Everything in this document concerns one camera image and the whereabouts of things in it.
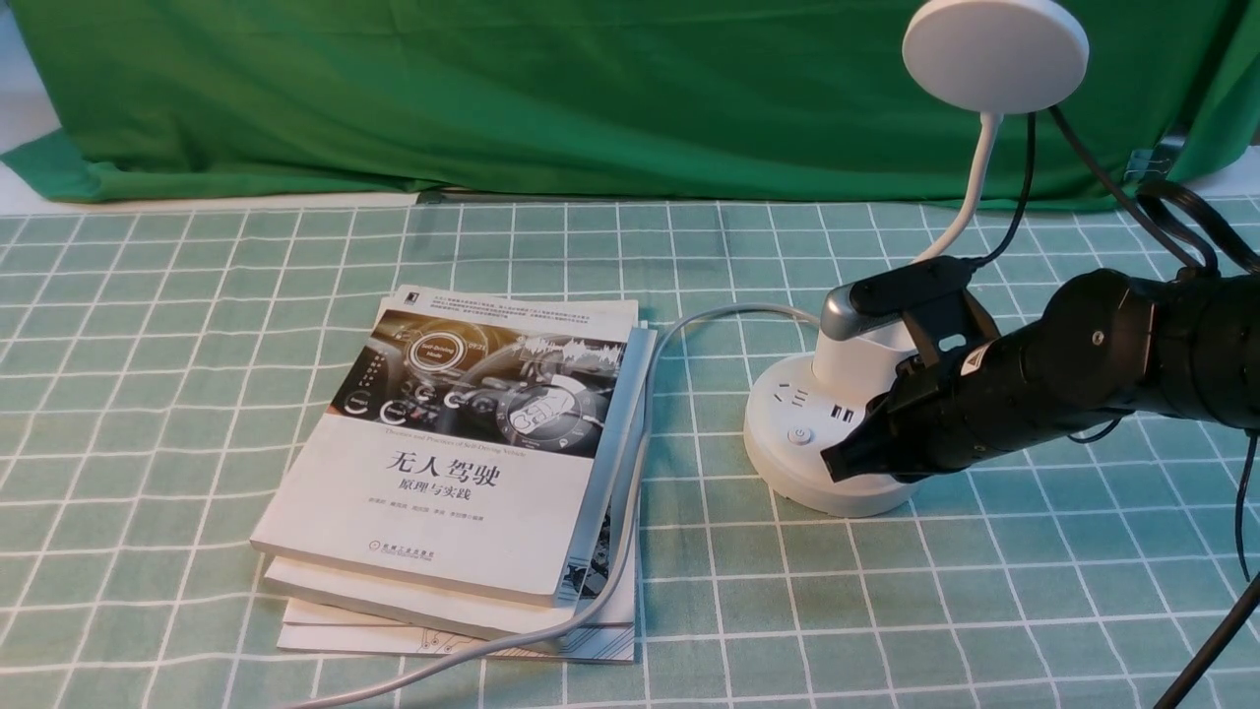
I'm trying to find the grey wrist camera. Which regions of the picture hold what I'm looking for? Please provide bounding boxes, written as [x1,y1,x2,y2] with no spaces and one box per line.
[819,254,1002,369]

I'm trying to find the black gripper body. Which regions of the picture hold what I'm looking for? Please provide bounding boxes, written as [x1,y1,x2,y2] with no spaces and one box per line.
[879,322,1068,480]

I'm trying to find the white lamp power cable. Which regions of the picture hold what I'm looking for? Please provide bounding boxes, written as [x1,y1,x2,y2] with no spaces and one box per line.
[278,303,823,709]

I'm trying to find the metal binder clip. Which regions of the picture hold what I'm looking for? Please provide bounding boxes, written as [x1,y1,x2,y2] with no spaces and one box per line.
[1121,147,1177,186]

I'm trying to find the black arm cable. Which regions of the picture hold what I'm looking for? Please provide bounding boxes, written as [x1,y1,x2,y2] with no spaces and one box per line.
[1048,106,1260,709]

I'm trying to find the middle white book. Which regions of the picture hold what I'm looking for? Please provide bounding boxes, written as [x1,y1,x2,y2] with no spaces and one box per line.
[265,327,656,640]

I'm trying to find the bottom white book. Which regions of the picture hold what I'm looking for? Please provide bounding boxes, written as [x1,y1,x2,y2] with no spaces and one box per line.
[265,489,638,664]

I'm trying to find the black camera cable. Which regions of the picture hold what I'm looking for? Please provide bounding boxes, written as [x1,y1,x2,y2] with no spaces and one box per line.
[960,110,1038,272]

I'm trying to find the white desk lamp with base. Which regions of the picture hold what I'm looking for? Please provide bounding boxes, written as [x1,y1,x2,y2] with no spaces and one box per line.
[743,1,1090,519]

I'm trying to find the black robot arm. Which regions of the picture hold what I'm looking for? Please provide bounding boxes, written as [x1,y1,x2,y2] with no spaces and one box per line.
[822,269,1259,484]

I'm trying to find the top white self-driving book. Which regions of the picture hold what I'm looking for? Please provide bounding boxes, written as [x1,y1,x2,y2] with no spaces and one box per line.
[249,286,640,607]

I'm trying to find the green checkered tablecloth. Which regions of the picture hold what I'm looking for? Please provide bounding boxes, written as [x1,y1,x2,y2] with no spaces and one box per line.
[1,203,1246,708]

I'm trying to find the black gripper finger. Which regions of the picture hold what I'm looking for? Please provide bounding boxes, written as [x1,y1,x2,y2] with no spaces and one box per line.
[820,409,901,484]

